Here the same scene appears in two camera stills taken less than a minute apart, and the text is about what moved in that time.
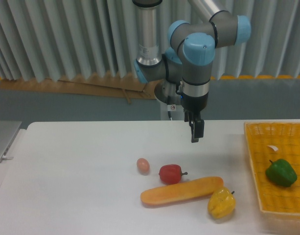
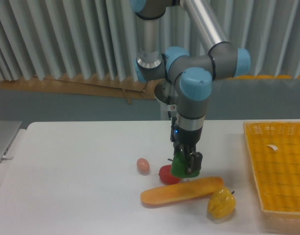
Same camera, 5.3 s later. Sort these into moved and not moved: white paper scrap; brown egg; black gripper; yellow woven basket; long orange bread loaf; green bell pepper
Moved: black gripper; green bell pepper
Not moved: long orange bread loaf; brown egg; white paper scrap; yellow woven basket
